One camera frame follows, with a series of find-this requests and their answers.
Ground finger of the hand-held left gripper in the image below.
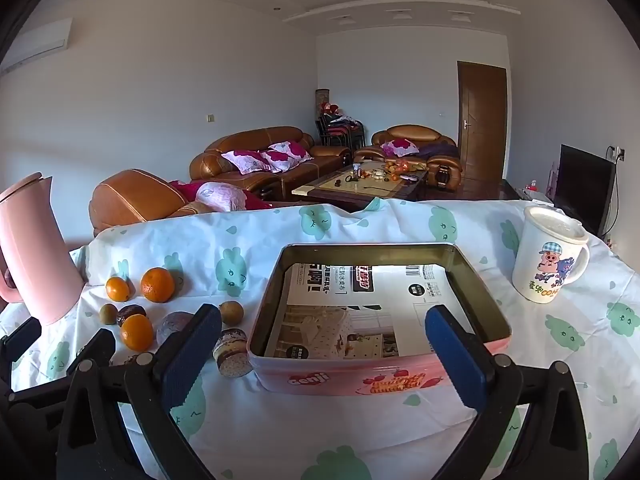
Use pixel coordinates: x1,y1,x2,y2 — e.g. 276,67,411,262
0,316,43,364
66,328,117,377

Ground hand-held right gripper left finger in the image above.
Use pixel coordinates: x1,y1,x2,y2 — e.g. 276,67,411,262
56,303,223,480

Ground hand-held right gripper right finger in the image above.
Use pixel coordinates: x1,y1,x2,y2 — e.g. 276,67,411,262
424,304,590,480

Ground purple sweet potato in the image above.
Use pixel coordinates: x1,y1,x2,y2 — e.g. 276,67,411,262
156,311,196,348

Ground layered cake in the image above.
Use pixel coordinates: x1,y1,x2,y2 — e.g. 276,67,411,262
212,328,252,378

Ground medium orange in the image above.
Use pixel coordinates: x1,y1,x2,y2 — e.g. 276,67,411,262
120,313,155,352

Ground pink metal tin box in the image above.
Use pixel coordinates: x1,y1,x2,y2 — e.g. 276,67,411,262
246,242,513,395

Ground dark passion fruit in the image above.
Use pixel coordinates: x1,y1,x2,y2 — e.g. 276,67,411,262
116,304,148,327

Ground small orange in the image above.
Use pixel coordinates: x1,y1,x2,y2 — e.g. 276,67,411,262
105,276,132,304

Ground large orange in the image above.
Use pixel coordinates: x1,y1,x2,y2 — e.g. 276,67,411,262
140,266,176,304

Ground pink electric kettle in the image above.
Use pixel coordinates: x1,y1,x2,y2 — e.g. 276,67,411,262
0,172,86,327

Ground printed paper leaflet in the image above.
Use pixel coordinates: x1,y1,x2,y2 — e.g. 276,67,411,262
264,262,468,361

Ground white cartoon pig mug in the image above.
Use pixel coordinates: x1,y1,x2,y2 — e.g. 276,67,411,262
511,205,591,305

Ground white green printed tablecloth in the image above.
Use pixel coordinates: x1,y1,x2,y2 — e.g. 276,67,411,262
0,199,640,480

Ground brown leather armchair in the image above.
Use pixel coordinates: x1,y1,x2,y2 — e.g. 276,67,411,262
354,124,463,193
89,169,273,238

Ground pink quilted blanket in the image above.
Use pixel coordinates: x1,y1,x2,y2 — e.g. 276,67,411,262
195,182,248,211

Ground red cloth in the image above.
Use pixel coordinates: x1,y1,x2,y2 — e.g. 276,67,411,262
167,180,273,208

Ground dark wooden tv cabinet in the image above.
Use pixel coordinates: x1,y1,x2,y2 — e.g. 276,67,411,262
495,180,556,206

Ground pile of oranges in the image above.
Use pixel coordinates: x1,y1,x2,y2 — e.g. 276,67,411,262
385,159,423,181

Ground dark wooden coffee table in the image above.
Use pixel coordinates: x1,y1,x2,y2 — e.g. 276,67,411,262
291,160,430,211

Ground white pink floral pillow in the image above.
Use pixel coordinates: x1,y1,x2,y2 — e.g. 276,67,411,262
382,139,420,158
221,149,270,176
261,140,314,174

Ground purple blanket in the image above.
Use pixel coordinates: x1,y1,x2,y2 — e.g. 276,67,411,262
417,142,458,158

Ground black television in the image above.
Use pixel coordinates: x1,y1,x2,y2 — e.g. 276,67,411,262
555,144,617,238

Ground long brown leather sofa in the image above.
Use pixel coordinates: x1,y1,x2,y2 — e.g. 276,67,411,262
189,126,353,200

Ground brown wooden door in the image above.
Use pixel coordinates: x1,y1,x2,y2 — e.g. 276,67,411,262
456,61,508,181

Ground stacked black red chairs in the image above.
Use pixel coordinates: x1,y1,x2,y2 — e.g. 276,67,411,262
315,114,366,150

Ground tall floor vase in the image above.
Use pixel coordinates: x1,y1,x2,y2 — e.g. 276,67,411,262
315,88,331,133

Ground white air conditioner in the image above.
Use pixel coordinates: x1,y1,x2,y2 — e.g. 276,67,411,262
0,17,71,73

